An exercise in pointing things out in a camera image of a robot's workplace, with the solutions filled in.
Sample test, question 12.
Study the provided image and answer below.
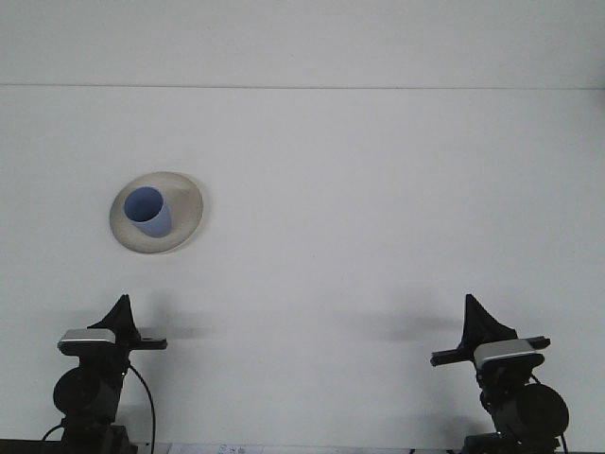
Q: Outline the pale blue cup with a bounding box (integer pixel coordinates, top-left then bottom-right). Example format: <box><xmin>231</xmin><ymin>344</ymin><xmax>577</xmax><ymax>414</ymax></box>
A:
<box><xmin>123</xmin><ymin>186</ymin><xmax>172</xmax><ymax>239</ymax></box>

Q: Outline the pale round plate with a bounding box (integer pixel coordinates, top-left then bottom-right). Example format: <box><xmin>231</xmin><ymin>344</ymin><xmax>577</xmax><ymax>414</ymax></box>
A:
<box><xmin>109</xmin><ymin>170</ymin><xmax>206</xmax><ymax>256</ymax></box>

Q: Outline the black base panel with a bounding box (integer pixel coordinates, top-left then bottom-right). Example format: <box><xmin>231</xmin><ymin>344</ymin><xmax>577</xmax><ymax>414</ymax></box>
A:
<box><xmin>0</xmin><ymin>438</ymin><xmax>169</xmax><ymax>454</ymax></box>

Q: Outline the long black arm cable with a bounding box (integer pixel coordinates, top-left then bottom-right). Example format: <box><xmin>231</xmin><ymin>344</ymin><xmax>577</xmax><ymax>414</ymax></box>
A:
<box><xmin>126</xmin><ymin>364</ymin><xmax>156</xmax><ymax>449</ymax></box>

